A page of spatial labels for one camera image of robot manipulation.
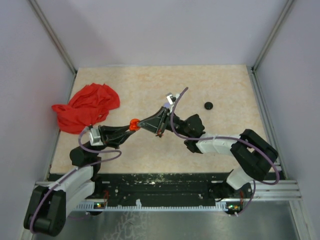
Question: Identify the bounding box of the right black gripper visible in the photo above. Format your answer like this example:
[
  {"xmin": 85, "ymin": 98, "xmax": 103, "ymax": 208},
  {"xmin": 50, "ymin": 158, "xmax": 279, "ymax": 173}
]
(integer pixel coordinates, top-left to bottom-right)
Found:
[{"xmin": 137, "ymin": 106, "xmax": 191, "ymax": 138}]

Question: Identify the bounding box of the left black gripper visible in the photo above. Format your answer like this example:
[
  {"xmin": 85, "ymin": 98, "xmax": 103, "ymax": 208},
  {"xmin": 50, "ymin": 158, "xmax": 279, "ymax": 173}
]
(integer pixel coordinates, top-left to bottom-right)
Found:
[{"xmin": 91, "ymin": 124, "xmax": 135, "ymax": 155}]

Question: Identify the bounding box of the orange round case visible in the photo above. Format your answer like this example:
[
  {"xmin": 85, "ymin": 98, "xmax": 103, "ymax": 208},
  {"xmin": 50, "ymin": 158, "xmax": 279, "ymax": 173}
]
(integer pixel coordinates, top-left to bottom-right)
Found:
[{"xmin": 129, "ymin": 118, "xmax": 140, "ymax": 131}]

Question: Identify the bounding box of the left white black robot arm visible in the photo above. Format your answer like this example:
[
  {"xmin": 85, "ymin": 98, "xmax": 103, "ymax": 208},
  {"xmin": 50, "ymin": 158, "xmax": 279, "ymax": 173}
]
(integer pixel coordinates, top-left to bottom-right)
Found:
[{"xmin": 23, "ymin": 125, "xmax": 135, "ymax": 237}]

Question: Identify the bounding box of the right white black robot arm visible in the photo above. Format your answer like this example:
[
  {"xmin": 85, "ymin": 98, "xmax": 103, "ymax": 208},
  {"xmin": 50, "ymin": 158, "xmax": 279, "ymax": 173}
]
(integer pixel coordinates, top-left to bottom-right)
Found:
[{"xmin": 137, "ymin": 107, "xmax": 279, "ymax": 198}]

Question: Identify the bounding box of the black round case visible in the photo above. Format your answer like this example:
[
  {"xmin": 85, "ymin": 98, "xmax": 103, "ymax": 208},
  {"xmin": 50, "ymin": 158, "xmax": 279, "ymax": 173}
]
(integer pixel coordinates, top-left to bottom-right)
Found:
[{"xmin": 204, "ymin": 101, "xmax": 214, "ymax": 110}]

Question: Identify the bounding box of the red crumpled cloth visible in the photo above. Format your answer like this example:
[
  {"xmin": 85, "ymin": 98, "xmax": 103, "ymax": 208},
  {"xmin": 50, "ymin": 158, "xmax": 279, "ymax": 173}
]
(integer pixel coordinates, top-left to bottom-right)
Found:
[{"xmin": 51, "ymin": 83, "xmax": 120, "ymax": 135}]

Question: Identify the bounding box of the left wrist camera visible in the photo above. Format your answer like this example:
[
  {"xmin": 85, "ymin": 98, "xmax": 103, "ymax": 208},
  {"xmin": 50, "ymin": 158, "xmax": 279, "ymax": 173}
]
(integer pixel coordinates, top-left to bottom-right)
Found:
[{"xmin": 88, "ymin": 127, "xmax": 103, "ymax": 146}]

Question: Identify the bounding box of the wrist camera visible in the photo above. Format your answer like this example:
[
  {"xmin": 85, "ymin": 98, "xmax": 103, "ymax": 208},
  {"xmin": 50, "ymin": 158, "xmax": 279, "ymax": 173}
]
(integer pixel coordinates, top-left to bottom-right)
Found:
[
  {"xmin": 166, "ymin": 92, "xmax": 180, "ymax": 105},
  {"xmin": 88, "ymin": 127, "xmax": 103, "ymax": 146}
]

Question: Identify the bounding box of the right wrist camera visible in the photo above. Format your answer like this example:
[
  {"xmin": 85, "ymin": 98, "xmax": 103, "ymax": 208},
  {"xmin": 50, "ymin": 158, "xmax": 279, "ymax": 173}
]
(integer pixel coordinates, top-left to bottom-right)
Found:
[{"xmin": 166, "ymin": 92, "xmax": 180, "ymax": 105}]

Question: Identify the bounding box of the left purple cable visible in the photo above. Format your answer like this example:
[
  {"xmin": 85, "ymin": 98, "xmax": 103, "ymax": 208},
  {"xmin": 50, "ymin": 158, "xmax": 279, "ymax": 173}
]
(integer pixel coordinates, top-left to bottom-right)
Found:
[{"xmin": 29, "ymin": 126, "xmax": 123, "ymax": 235}]

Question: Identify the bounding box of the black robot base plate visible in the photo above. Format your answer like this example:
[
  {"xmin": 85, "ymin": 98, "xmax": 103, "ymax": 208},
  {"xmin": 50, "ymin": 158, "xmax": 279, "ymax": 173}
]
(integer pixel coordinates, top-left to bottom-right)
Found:
[{"xmin": 87, "ymin": 173, "xmax": 253, "ymax": 208}]

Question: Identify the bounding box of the white slotted cable duct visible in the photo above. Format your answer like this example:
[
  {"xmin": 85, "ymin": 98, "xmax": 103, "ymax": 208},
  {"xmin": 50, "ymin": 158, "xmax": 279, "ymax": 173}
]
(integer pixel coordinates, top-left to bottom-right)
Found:
[{"xmin": 74, "ymin": 199, "xmax": 242, "ymax": 213}]

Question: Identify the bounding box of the right aluminium frame post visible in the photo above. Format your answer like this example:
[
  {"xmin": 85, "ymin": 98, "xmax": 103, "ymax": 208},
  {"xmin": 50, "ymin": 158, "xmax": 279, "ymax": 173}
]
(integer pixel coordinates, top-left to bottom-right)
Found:
[{"xmin": 251, "ymin": 0, "xmax": 296, "ymax": 73}]

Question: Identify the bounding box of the aluminium frame post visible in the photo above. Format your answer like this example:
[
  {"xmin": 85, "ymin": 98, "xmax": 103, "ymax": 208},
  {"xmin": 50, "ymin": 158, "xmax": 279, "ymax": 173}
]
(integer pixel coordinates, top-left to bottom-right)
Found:
[
  {"xmin": 27, "ymin": 0, "xmax": 78, "ymax": 76},
  {"xmin": 251, "ymin": 0, "xmax": 296, "ymax": 73}
]

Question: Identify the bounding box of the left aluminium frame post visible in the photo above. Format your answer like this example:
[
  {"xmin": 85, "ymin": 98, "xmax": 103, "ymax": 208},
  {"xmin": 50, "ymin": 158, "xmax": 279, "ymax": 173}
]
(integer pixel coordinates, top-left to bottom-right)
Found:
[{"xmin": 27, "ymin": 0, "xmax": 78, "ymax": 76}]

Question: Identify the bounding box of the aluminium rail right side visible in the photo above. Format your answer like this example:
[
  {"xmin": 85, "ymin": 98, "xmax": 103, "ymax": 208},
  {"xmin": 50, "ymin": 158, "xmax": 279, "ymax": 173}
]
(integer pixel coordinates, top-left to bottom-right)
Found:
[{"xmin": 247, "ymin": 66, "xmax": 302, "ymax": 202}]

